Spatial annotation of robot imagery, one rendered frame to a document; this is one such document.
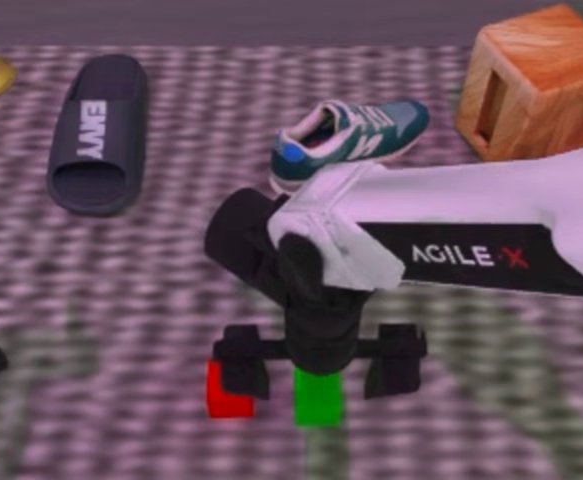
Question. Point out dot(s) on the red cube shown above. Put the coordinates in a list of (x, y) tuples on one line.
[(227, 406)]

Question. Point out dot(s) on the green cube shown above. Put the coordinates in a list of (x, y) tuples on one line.
[(318, 400)]

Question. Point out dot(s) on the teal and white sneaker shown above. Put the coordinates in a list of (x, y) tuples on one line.
[(351, 140)]

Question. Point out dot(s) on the navy slide sandal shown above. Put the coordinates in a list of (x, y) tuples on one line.
[(96, 140)]

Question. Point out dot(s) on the wooden box with slot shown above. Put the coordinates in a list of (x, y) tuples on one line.
[(556, 90)]

